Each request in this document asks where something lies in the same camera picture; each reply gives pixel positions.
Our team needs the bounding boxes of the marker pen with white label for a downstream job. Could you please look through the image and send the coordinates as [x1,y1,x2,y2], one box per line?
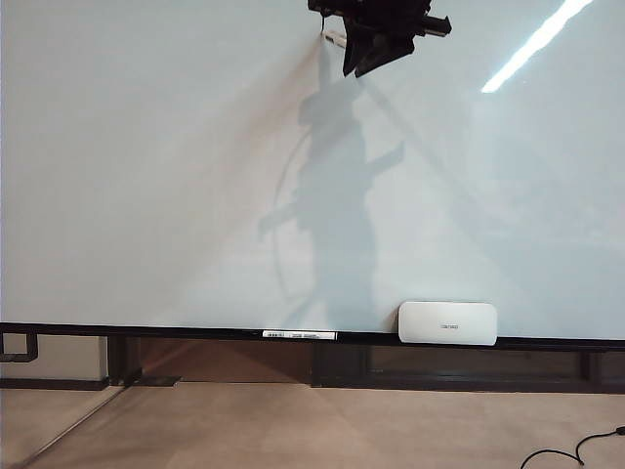
[261,330,339,342]

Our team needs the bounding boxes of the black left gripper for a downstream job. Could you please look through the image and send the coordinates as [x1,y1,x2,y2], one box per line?
[307,0,453,80]

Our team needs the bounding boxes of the black whiteboard tray ledge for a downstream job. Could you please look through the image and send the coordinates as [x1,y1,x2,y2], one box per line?
[0,321,625,351]

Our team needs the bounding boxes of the black pipe bracket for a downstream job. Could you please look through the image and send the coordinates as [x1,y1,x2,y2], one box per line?
[0,332,40,363]

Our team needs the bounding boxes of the black floor plate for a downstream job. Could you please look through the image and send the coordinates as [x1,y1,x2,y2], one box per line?
[122,374,183,388]

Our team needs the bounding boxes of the white board eraser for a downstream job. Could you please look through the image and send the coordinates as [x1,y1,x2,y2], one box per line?
[397,300,499,347]

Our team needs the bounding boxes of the black cable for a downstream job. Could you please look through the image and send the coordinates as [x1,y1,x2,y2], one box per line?
[518,426,625,469]

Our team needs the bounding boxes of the metal floor strip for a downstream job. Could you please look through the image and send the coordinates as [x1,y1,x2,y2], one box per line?
[18,385,124,466]

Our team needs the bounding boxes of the white glass whiteboard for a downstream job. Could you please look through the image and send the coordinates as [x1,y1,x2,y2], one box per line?
[0,0,625,341]

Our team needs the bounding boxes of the black baseboard strip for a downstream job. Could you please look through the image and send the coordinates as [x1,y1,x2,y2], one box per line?
[0,377,109,392]

